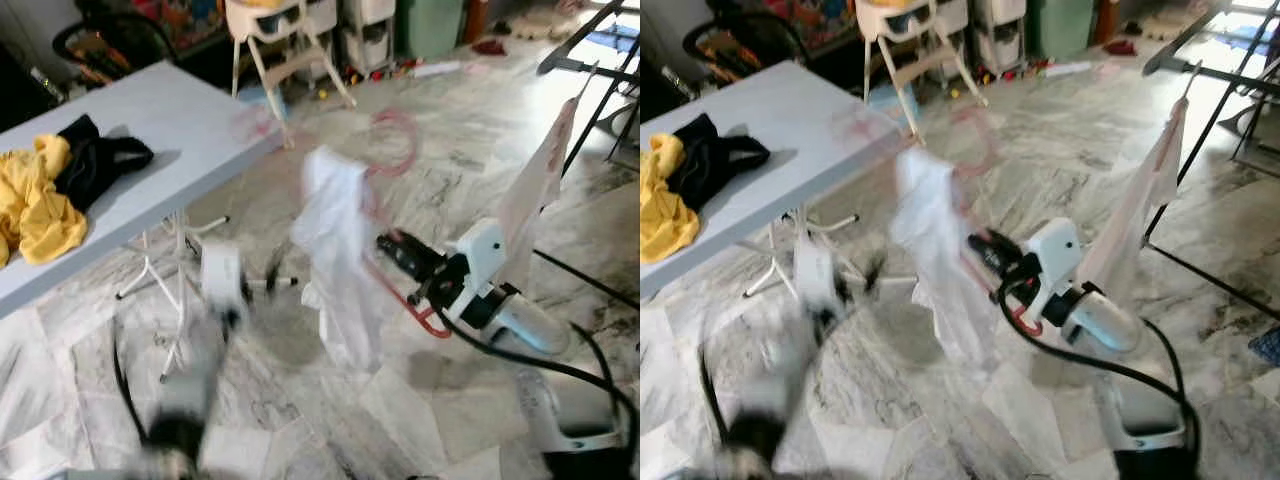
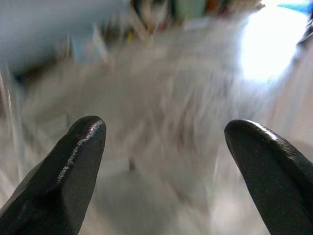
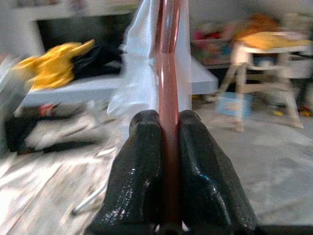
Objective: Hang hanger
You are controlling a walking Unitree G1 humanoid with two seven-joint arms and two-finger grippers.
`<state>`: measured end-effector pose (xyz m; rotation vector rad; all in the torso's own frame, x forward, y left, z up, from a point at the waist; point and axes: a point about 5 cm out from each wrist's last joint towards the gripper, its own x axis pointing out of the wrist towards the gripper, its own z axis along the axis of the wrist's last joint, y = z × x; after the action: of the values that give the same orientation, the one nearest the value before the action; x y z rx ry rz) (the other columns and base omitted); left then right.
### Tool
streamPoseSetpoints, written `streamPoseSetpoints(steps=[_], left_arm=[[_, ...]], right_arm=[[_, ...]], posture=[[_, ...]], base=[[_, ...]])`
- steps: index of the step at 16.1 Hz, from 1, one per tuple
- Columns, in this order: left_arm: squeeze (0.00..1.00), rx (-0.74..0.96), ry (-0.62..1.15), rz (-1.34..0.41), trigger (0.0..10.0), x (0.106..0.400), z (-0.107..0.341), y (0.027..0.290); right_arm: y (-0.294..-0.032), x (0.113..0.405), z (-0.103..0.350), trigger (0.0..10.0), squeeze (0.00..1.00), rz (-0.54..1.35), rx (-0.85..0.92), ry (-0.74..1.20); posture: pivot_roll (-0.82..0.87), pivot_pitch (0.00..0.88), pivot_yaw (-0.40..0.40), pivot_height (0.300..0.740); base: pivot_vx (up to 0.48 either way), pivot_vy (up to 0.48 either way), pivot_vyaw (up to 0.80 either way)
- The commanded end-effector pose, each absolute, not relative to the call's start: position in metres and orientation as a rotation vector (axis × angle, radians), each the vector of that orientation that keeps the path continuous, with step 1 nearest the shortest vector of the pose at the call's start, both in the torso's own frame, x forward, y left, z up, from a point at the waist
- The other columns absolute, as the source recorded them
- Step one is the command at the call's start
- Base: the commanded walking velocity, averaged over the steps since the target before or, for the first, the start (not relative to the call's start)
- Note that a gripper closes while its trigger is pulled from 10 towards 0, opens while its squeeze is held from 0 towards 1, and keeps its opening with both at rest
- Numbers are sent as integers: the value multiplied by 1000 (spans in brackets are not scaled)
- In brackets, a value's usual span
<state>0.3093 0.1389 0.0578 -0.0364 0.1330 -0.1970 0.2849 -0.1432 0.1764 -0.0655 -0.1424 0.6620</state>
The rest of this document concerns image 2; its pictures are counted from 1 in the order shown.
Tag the blue floor mat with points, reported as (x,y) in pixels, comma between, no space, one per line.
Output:
(296,5)

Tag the light blue folding table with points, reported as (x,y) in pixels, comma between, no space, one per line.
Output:
(49,27)

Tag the green plastic bin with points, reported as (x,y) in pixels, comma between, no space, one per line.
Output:
(190,8)

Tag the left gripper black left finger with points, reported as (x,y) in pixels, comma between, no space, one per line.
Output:
(56,186)

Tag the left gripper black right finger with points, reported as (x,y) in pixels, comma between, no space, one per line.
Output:
(281,186)

